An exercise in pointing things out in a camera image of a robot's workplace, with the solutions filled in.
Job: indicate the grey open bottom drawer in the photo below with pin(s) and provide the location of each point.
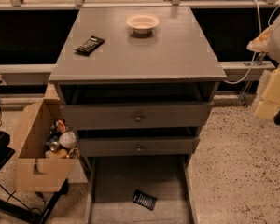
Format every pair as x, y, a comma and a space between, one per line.
115, 179

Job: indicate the grey wooden drawer cabinet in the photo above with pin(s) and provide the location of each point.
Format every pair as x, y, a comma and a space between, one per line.
172, 64

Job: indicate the metal railing frame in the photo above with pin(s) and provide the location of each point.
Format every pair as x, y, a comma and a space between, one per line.
32, 32

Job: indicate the grey middle drawer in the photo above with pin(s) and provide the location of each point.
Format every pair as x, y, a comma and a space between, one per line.
107, 147

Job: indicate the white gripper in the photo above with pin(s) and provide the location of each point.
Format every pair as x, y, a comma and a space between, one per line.
268, 41

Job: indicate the white paper bowl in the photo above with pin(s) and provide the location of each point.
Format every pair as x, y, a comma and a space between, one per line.
142, 23

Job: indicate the cardboard box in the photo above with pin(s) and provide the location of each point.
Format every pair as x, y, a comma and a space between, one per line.
35, 172

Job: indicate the metal can in box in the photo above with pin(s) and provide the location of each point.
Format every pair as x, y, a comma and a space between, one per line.
54, 146

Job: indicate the dark blue rxbar wrapper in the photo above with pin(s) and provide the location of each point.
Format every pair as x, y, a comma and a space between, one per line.
144, 200

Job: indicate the dark snack bar on counter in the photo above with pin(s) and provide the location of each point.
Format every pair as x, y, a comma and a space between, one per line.
90, 45

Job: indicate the grey top drawer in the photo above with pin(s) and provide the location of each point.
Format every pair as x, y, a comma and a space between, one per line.
136, 116

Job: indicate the red blue packet in box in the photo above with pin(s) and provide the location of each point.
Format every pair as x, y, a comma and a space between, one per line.
61, 126

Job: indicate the yellow item in box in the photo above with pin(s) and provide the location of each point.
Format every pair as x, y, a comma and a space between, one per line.
58, 154

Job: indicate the white round object in box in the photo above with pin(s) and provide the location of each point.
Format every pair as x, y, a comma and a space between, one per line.
68, 140

